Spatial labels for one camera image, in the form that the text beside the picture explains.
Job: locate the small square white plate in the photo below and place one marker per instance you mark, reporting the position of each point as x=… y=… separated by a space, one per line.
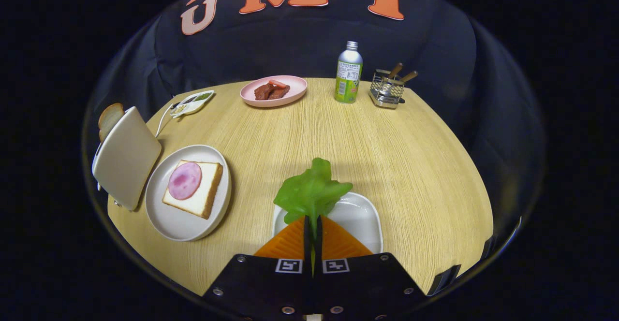
x=359 y=219

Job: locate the green lettuce leaf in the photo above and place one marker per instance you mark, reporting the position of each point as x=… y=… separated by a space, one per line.
x=309 y=190

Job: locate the pink plate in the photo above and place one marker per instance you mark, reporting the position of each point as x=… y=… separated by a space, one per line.
x=296 y=89

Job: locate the black backdrop cloth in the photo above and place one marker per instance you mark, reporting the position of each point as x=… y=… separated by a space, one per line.
x=290 y=45

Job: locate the toasted bread slice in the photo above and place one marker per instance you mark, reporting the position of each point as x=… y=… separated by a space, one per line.
x=110 y=118

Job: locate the white bread slice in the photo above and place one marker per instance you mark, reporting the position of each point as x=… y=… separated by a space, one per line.
x=205 y=195

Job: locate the white toaster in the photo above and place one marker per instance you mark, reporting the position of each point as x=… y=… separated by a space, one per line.
x=126 y=161

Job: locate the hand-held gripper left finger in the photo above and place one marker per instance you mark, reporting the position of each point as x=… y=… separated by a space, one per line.
x=261 y=282

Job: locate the round white plate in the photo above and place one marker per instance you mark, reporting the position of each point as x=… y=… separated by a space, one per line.
x=181 y=226

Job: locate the red sausage strip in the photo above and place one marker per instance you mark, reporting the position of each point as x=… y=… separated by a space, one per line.
x=277 y=83

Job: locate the brown meat pieces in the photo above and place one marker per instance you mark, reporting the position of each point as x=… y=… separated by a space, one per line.
x=271 y=94

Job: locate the green drink bottle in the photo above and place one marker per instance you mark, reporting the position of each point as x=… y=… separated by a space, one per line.
x=348 y=77

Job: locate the pink ham slice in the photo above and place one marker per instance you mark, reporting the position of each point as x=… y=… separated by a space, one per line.
x=184 y=181

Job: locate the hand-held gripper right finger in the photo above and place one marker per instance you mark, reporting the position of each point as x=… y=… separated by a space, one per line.
x=367 y=282

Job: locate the white divided bean tray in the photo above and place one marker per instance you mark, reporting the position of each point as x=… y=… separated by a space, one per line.
x=192 y=103

